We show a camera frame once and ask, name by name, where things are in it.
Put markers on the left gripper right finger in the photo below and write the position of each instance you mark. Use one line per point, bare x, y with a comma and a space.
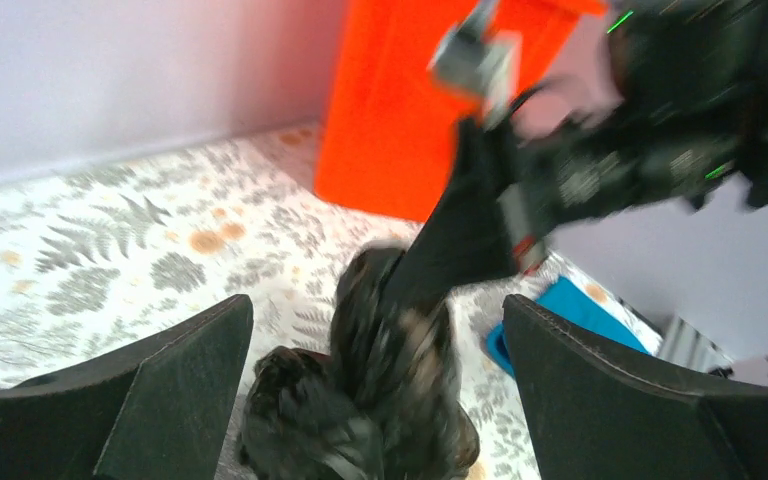
598, 410

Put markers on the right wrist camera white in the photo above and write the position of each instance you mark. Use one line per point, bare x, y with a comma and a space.
482, 64

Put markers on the bright blue cloth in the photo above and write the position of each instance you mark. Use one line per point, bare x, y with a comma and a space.
567, 300

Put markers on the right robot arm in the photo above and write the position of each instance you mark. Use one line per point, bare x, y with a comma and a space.
693, 81

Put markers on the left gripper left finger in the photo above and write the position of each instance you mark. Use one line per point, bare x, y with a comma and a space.
158, 408

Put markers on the floral patterned mat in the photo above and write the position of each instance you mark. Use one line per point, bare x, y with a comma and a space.
92, 261

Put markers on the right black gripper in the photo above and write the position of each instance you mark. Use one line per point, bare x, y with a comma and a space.
586, 168

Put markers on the black trash bag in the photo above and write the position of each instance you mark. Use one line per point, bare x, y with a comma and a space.
382, 403

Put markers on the orange plastic trash bin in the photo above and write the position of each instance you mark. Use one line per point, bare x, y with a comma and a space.
388, 142

